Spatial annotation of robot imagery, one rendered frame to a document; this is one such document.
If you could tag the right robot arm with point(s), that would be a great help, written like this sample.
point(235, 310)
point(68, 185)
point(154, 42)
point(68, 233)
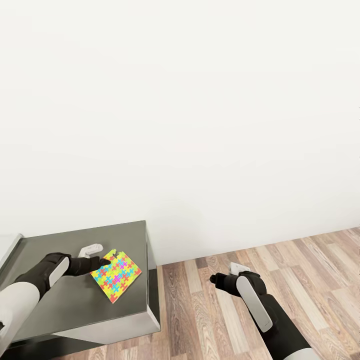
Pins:
point(282, 338)

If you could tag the jigsaw puzzle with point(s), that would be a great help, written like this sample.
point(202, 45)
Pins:
point(116, 277)

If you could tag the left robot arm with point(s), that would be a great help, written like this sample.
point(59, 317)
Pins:
point(18, 300)

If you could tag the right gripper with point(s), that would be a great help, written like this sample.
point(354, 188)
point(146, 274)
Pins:
point(222, 282)

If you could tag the desk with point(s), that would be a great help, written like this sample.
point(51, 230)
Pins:
point(76, 315)

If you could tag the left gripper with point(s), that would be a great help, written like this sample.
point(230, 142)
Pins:
point(88, 265)

